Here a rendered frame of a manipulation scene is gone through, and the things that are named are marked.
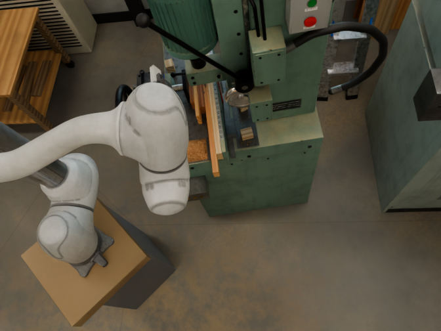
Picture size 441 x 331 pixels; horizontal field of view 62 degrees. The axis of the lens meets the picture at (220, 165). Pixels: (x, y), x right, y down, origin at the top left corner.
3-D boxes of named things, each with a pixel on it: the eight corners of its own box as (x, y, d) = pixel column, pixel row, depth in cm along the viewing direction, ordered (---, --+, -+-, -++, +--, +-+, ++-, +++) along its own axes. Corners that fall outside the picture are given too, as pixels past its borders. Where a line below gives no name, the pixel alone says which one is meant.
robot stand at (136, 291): (136, 309, 201) (84, 303, 147) (104, 269, 213) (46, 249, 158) (176, 269, 207) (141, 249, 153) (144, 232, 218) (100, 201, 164)
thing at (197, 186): (181, 186, 168) (177, 179, 161) (208, 181, 167) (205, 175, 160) (182, 203, 165) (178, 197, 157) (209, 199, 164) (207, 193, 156)
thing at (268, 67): (251, 66, 114) (247, 30, 101) (280, 60, 114) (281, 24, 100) (255, 88, 111) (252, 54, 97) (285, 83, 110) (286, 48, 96)
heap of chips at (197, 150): (172, 143, 136) (170, 140, 133) (205, 138, 135) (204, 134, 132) (173, 164, 132) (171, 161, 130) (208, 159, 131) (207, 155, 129)
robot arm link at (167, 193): (186, 163, 90) (185, 127, 80) (194, 220, 82) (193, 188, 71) (142, 167, 89) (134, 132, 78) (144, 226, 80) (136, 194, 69)
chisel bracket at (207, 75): (189, 73, 137) (184, 58, 129) (226, 67, 136) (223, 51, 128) (190, 90, 134) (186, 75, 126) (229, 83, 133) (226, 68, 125)
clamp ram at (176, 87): (171, 87, 146) (165, 72, 137) (189, 83, 145) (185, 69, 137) (172, 106, 142) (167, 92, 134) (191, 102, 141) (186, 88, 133)
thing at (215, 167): (199, 40, 154) (197, 33, 150) (203, 39, 154) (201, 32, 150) (214, 176, 128) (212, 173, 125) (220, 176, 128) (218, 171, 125)
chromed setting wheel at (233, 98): (226, 105, 132) (221, 85, 121) (260, 99, 131) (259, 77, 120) (227, 112, 131) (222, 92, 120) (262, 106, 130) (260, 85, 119)
